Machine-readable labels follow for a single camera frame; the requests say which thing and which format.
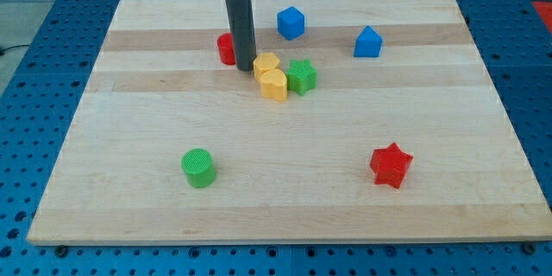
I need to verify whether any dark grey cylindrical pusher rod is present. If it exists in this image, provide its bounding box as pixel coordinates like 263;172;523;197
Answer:
225;0;257;72

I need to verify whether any red cylinder block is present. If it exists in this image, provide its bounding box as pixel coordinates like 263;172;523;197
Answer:
216;33;236;65

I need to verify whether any yellow hexagon block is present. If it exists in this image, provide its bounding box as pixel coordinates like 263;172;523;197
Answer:
253;52;281;82

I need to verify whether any blue cube block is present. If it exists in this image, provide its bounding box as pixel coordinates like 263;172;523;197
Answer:
277;6;305;41

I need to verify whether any yellow heart block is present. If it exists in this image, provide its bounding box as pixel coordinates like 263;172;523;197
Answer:
259;69;287;102

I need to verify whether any green star block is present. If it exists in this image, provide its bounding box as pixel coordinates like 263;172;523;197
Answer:
286;60;317;97

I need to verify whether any blue pentagon block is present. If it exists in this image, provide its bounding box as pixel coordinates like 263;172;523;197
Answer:
354;26;383;58

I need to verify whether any green cylinder block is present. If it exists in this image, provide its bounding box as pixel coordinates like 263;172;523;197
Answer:
181;148;216;188

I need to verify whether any light wooden board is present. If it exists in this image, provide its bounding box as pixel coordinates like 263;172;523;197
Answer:
27;0;551;246

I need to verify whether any red star block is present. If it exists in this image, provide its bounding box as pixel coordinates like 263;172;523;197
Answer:
369;142;414;189

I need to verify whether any red object at right edge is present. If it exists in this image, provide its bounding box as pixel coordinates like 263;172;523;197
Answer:
531;1;552;32

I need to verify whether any black cable on floor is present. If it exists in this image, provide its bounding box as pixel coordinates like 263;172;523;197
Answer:
0;43;30;56

